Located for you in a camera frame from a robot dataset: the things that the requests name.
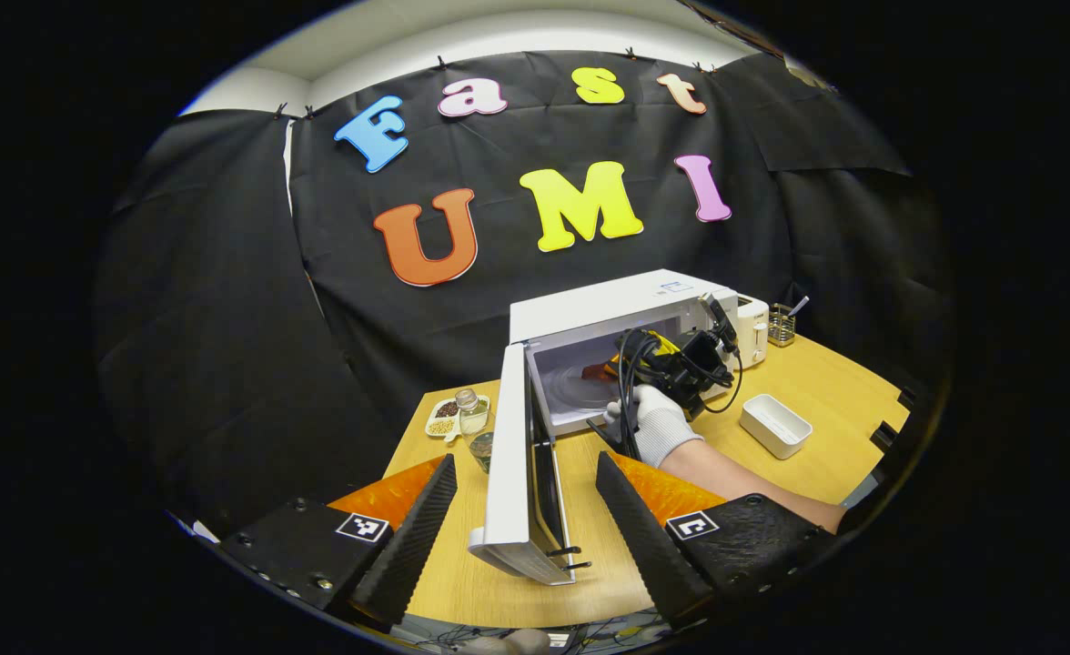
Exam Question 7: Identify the white toaster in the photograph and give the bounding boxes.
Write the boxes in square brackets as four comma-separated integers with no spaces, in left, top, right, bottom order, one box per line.
[735,296,771,369]

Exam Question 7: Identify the white rectangular tray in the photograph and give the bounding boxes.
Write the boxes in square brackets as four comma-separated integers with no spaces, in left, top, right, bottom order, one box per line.
[740,393,813,460]

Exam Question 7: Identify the white divided snack plate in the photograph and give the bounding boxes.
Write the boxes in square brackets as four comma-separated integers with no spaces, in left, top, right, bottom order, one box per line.
[424,396,490,443]

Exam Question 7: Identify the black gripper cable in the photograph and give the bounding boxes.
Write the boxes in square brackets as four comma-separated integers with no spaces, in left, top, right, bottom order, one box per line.
[615,329,745,460]

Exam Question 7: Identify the black backdrop cloth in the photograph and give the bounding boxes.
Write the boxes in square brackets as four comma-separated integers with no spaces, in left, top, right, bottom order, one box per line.
[94,50,954,538]

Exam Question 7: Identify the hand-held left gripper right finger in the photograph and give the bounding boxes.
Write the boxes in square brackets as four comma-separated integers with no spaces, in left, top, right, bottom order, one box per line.
[595,450,838,631]

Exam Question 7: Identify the clear plastic bottle green label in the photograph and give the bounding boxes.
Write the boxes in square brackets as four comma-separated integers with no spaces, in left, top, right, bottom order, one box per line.
[456,389,496,475]

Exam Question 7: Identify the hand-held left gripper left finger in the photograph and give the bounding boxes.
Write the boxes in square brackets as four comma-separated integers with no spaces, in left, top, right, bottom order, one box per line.
[215,454,459,629]

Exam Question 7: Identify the white microwave oven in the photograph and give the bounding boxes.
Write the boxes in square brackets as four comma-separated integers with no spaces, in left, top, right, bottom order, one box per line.
[469,268,741,586]

